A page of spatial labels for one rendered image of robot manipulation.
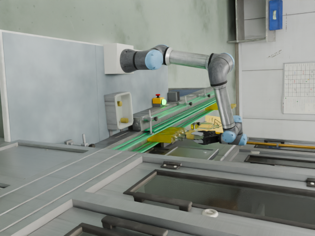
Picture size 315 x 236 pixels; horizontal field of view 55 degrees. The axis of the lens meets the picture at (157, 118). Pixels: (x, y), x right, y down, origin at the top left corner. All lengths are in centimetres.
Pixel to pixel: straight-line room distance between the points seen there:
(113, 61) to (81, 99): 32
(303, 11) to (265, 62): 131
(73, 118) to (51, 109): 16
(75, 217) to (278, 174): 54
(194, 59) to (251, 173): 110
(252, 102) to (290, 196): 717
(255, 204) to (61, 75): 123
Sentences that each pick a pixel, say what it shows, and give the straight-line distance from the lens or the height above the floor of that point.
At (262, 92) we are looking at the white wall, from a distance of 787.
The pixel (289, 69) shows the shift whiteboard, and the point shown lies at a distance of 772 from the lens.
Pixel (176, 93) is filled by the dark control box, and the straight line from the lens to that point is 266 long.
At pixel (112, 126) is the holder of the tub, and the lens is 196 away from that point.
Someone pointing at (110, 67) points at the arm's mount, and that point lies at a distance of 194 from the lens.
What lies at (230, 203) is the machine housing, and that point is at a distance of 76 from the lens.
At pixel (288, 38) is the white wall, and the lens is 773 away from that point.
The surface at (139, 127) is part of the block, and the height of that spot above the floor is 88.
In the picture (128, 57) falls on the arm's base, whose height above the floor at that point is 91.
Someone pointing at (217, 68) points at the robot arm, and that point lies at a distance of 172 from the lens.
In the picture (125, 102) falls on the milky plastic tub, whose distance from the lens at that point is 205.
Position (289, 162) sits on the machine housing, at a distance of 215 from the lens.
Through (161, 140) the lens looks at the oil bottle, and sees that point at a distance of 210.
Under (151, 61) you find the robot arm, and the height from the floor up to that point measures 106.
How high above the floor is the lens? 197
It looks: 28 degrees down
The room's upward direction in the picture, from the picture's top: 92 degrees clockwise
